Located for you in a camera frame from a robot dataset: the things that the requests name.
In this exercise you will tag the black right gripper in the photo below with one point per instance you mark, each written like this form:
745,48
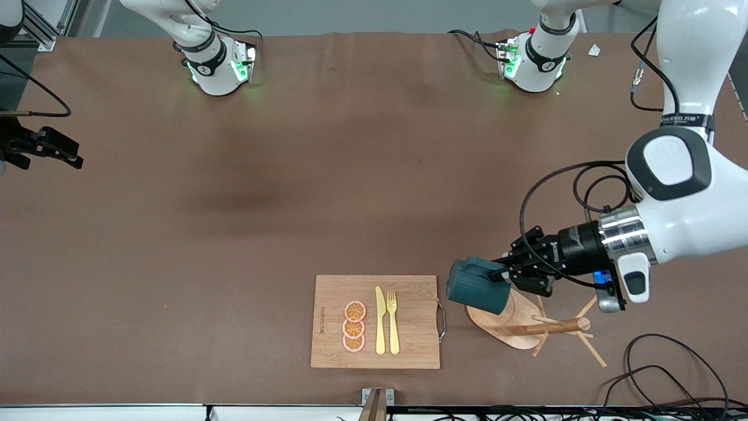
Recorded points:
16,144

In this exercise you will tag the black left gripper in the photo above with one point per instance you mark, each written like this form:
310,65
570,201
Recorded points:
574,250

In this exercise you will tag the dark teal cup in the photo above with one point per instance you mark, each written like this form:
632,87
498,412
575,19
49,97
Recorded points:
476,289

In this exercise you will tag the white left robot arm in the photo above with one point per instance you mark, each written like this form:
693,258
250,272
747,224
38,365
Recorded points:
689,204

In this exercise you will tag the wooden mug rack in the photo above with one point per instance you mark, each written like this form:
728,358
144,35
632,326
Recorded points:
497,324

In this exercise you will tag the wooden cutting board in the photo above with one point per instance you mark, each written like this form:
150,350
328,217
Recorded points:
409,327

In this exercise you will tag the yellow plastic fork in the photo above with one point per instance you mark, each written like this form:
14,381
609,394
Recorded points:
394,333

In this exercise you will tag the yellow plastic knife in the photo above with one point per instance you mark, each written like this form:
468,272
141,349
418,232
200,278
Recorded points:
380,327

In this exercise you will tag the orange slice toy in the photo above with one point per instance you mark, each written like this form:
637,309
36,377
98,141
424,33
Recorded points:
353,329
353,344
355,311

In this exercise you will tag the white paper scrap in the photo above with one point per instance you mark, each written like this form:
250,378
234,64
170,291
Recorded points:
594,50

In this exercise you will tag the aluminium frame profile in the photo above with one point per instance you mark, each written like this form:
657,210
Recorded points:
44,38

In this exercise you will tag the metal mount bracket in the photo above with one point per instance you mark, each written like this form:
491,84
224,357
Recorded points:
377,403

